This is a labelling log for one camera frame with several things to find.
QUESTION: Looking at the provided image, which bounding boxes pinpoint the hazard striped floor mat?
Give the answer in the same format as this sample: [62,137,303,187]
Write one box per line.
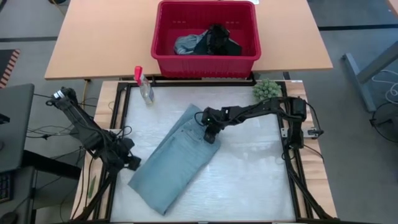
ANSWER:
[0,49,21,89]

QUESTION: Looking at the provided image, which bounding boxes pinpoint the grey metal table leg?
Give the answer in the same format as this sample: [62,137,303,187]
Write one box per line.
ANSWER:
[341,40,398,113]

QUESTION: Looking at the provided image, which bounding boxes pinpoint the grey striped garment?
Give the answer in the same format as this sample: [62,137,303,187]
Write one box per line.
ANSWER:
[173,30,208,56]

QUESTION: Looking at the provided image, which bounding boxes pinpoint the beige wooden table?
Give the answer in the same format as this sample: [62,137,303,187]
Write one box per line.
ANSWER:
[44,0,334,81]

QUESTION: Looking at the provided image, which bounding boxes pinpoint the black round floor stand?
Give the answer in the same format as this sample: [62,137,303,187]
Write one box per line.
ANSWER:
[369,102,398,146]

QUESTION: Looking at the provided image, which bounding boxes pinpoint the clear spray bottle red trigger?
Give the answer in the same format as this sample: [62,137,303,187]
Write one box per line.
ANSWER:
[133,65,155,106]

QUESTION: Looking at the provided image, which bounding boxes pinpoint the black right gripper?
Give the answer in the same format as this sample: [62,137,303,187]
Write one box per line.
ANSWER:
[201,106,231,144]

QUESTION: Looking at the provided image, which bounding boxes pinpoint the light blue jeans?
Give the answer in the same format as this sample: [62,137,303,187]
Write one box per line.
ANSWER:
[127,103,222,216]

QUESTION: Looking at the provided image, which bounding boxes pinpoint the black pants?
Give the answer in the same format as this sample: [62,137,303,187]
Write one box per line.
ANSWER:
[192,24,243,57]

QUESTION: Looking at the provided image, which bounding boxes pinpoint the dark computer keyboard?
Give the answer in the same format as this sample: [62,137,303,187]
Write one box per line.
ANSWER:
[0,172,14,203]

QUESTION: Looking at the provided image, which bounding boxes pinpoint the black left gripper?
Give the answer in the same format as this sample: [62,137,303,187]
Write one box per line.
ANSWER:
[104,136,142,172]

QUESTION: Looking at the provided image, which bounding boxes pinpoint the white cable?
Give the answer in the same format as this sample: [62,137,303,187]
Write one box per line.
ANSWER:
[371,68,398,105]

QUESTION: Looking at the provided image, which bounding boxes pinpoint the red plastic laundry bin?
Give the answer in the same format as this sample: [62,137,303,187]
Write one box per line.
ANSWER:
[150,0,262,78]

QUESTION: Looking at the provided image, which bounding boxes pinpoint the green slim strip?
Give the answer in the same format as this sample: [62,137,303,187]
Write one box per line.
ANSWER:
[88,175,97,200]

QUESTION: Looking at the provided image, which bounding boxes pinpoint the green artificial potted plant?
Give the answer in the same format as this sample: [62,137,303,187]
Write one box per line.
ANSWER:
[252,78,283,102]

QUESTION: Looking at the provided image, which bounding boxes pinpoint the black aluminium rig frame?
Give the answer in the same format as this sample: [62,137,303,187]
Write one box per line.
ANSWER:
[71,80,338,224]

